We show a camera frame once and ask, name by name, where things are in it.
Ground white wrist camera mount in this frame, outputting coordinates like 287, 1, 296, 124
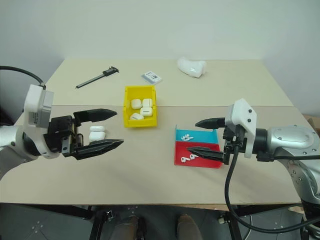
224, 98, 259, 159
23, 84, 62, 160

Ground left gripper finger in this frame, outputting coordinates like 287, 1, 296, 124
72, 139, 125, 161
72, 108, 118, 124

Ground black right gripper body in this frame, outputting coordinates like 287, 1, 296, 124
222, 124, 248, 166

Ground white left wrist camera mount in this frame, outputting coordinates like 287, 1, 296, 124
23, 84, 62, 160

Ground blue plastic tray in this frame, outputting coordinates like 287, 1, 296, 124
174, 123, 221, 146

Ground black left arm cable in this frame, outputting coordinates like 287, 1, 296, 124
0, 65, 47, 90

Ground yellow plastic bin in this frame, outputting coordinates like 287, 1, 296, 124
122, 85, 159, 129

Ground small labelled white packet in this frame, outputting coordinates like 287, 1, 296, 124
141, 70, 164, 85

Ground crumpled white plastic bag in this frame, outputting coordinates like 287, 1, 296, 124
176, 56, 208, 79

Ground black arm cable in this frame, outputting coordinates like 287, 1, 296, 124
0, 65, 47, 90
224, 139, 320, 232

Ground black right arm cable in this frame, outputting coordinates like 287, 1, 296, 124
224, 139, 320, 232

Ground red plastic tray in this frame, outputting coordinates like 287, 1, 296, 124
173, 141, 224, 169

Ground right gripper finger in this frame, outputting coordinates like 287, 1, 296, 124
194, 117, 227, 131
186, 146, 226, 164

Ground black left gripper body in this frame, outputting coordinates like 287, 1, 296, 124
44, 114, 85, 158

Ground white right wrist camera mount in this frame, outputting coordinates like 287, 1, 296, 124
224, 98, 259, 159

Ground black digital caliper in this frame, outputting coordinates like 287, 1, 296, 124
75, 65, 120, 90

